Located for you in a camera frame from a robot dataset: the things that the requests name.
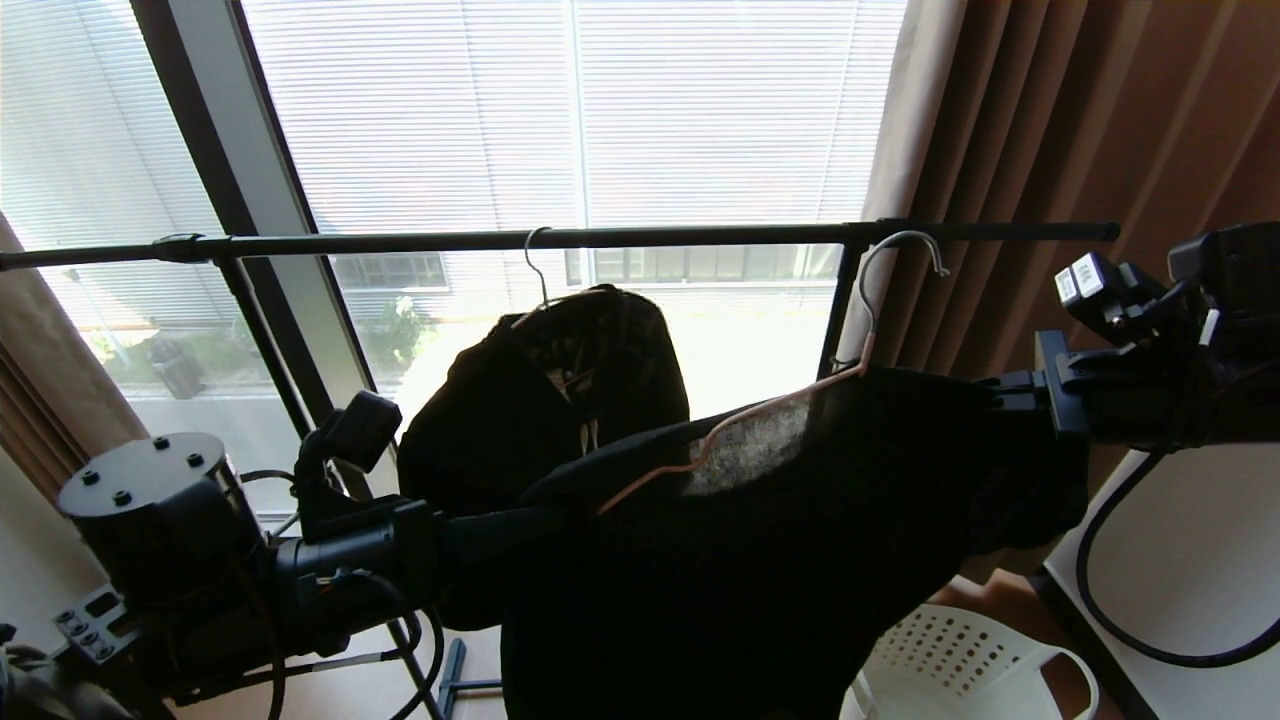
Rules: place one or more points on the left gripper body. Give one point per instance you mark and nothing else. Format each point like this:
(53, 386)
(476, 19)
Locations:
(360, 570)

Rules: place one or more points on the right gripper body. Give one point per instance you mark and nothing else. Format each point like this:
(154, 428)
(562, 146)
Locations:
(1130, 400)

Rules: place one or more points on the black shorts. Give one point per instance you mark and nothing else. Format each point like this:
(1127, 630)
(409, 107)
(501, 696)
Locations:
(500, 420)

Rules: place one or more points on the pink clothes hanger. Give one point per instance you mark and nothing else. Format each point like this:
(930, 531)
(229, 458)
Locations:
(866, 310)
(537, 275)

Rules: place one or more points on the black garment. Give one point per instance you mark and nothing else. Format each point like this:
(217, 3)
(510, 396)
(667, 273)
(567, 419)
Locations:
(800, 580)

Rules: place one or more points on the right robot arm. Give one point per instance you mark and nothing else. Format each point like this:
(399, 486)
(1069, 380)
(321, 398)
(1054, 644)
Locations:
(1240, 270)

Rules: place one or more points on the white laundry basket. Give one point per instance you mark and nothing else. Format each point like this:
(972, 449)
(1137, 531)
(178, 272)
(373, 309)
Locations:
(960, 660)

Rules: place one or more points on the black clothes rack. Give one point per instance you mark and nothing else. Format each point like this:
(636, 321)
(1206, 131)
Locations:
(700, 238)

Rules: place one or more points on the brown curtain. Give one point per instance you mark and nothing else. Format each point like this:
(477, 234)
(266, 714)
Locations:
(1050, 120)
(50, 380)

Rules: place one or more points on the window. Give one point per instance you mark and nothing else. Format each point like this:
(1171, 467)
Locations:
(450, 120)

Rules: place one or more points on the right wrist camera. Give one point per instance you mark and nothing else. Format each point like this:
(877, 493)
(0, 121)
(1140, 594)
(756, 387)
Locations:
(1090, 285)

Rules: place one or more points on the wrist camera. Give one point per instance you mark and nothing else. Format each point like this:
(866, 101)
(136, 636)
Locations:
(1090, 285)
(355, 430)

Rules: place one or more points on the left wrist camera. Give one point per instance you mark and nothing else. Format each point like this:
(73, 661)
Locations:
(355, 430)

